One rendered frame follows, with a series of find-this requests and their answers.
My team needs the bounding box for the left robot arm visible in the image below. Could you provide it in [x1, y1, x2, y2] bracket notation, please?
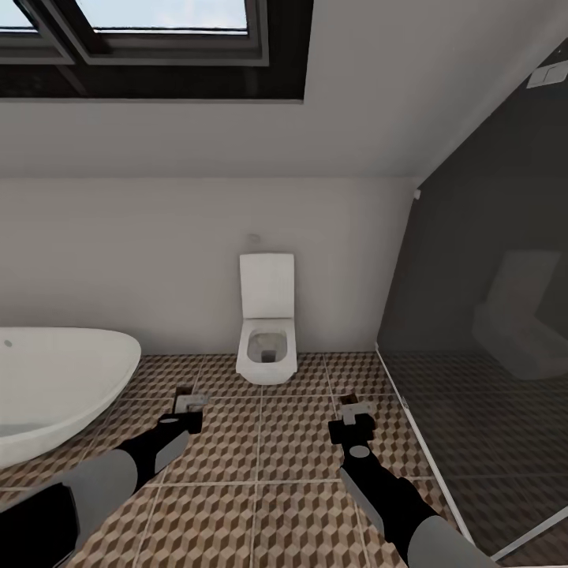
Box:
[0, 394, 211, 568]

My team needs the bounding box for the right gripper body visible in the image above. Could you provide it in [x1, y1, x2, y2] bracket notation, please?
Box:
[328, 416, 374, 444]

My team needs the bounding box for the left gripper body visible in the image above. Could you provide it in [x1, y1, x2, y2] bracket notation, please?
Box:
[160, 412, 203, 435]

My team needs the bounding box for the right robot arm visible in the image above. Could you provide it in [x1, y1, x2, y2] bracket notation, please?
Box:
[328, 402, 502, 568]

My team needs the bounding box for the mousetrap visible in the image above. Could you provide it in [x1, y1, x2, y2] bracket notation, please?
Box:
[171, 387, 192, 414]
[340, 392, 364, 418]

